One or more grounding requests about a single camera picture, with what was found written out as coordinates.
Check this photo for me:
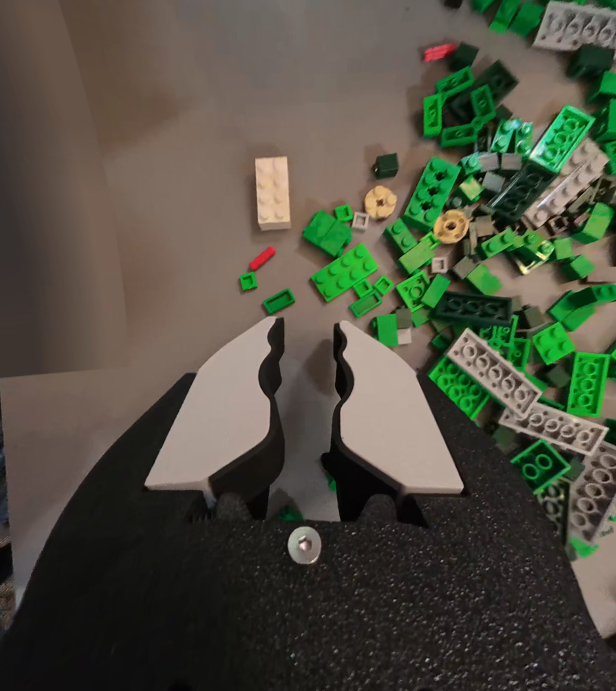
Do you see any tan round plate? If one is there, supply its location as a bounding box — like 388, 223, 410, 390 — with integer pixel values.
433, 209, 471, 245
363, 185, 398, 220

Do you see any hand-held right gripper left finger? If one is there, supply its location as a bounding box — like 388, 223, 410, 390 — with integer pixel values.
144, 316, 287, 494

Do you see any pile of mixed toy bricks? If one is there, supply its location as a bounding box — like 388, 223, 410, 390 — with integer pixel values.
238, 0, 616, 562

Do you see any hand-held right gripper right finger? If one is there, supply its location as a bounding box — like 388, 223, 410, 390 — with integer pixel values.
332, 320, 466, 495

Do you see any white brick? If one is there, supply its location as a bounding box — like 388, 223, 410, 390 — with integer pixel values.
254, 155, 291, 232

